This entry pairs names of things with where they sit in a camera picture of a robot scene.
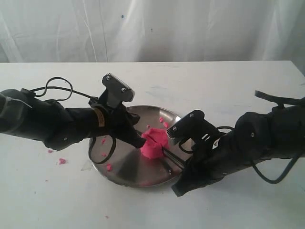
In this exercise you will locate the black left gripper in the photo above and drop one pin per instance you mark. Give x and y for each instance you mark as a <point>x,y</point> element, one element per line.
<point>119,123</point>

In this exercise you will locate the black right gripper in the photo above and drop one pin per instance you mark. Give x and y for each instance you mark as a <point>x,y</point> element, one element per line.
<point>206,166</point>

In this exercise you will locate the black knife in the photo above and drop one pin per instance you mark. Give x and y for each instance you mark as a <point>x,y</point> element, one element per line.
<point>174,158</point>

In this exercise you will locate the pink dough lump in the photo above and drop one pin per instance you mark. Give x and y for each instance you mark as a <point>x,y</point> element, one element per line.
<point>156,140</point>

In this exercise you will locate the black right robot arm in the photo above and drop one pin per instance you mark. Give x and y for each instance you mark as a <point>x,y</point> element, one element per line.
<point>254,138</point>

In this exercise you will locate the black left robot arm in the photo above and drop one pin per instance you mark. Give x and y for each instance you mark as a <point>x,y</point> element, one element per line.
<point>23,115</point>

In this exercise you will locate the round steel plate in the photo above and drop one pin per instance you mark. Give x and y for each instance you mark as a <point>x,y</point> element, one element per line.
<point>129,167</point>

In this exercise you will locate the pink crumbs beside knife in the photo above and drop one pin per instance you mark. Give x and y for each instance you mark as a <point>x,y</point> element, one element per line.
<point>164,123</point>

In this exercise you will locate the pink crumb on plate bottom-left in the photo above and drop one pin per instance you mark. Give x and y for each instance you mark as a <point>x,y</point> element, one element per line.
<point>108,167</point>

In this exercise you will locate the pink crumb on table larger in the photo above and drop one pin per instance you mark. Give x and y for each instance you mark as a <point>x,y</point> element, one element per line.
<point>62,161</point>

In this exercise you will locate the white backdrop sheet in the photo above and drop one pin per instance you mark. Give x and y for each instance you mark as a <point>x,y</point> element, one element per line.
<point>151,30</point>

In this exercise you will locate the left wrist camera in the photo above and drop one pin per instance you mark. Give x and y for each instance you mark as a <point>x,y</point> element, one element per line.
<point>115,94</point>

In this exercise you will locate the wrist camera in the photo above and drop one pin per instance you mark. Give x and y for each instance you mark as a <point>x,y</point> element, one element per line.
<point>115,94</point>
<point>193,126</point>

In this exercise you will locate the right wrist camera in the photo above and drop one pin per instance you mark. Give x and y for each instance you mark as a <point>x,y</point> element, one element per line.
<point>193,126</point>

